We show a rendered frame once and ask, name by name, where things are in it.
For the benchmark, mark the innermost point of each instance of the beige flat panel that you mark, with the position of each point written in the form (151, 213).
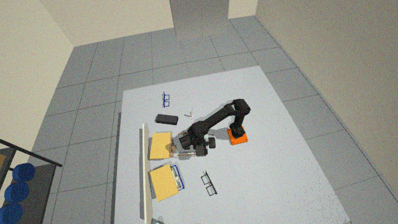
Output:
(147, 179)

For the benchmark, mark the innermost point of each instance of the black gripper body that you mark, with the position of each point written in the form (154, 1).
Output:
(211, 143)

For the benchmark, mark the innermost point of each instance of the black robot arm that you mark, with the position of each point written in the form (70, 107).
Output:
(197, 130)

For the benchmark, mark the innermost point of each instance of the black thin-framed glasses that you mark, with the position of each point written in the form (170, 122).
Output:
(211, 190)

